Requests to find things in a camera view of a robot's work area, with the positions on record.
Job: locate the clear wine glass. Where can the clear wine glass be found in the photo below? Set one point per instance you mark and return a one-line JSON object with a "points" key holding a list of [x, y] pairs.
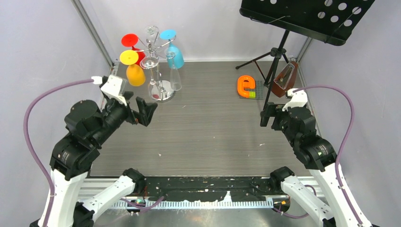
{"points": [[151, 59]]}

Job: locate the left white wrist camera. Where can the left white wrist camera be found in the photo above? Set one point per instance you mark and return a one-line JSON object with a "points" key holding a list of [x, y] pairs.
{"points": [[114, 87]]}

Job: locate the black music stand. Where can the black music stand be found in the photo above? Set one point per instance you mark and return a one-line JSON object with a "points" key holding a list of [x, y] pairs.
{"points": [[328, 21]]}

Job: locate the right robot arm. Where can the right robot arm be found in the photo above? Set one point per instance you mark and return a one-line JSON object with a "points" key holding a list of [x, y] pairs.
{"points": [[318, 156]]}

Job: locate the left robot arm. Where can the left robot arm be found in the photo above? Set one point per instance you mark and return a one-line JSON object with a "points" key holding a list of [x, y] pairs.
{"points": [[72, 158]]}

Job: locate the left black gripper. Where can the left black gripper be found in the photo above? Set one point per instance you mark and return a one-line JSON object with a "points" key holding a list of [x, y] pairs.
{"points": [[144, 114]]}

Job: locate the red wine glass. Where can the red wine glass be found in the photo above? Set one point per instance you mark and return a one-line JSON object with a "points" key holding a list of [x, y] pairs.
{"points": [[130, 40]]}

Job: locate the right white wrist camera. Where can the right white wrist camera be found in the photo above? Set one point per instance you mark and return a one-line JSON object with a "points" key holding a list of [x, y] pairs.
{"points": [[298, 98]]}

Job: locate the small clear glass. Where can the small clear glass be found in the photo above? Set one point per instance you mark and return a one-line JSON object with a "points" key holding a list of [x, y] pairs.
{"points": [[151, 34]]}

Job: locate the grey lego baseplate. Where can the grey lego baseplate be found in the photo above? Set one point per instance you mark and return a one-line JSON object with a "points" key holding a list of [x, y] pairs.
{"points": [[259, 87]]}

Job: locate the chrome wine glass rack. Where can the chrome wine glass rack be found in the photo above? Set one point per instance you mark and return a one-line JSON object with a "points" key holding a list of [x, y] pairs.
{"points": [[159, 89]]}

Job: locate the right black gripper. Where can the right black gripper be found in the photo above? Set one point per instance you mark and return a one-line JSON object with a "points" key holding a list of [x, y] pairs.
{"points": [[271, 109]]}

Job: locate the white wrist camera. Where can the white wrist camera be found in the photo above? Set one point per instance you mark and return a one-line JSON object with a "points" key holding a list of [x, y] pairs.
{"points": [[298, 98], [114, 87]]}

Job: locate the clear champagne flute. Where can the clear champagne flute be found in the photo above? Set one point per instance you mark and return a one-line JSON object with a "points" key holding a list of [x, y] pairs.
{"points": [[175, 79]]}

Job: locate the brown wooden metronome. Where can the brown wooden metronome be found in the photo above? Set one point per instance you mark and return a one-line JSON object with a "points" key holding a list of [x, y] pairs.
{"points": [[285, 80]]}

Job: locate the yellow wine glass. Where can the yellow wine glass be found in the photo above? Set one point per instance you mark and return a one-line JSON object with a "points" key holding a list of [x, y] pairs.
{"points": [[134, 73]]}

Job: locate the orange letter e toy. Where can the orange letter e toy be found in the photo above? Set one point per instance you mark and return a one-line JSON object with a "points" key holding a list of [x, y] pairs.
{"points": [[245, 81]]}

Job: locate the green lego brick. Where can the green lego brick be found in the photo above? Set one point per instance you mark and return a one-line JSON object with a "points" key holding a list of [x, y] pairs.
{"points": [[252, 94]]}

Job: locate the blue wine glass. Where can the blue wine glass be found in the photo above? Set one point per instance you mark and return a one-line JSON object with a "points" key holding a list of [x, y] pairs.
{"points": [[173, 53]]}

